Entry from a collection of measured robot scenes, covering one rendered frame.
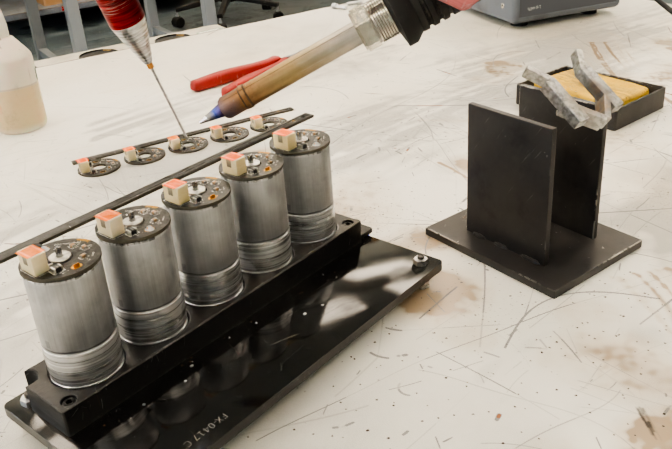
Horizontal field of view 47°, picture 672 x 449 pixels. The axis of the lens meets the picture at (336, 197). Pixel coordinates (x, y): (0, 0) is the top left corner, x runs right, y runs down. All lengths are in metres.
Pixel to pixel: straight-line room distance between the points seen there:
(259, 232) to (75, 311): 0.08
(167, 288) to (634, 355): 0.17
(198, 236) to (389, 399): 0.09
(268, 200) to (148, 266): 0.06
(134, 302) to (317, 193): 0.09
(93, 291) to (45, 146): 0.29
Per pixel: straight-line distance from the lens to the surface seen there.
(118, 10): 0.24
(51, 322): 0.26
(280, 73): 0.26
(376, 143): 0.48
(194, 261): 0.29
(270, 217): 0.30
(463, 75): 0.60
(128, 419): 0.27
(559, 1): 0.73
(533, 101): 0.36
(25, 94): 0.56
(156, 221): 0.27
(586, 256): 0.35
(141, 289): 0.27
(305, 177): 0.31
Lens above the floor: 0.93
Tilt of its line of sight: 26 degrees down
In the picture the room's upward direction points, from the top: 4 degrees counter-clockwise
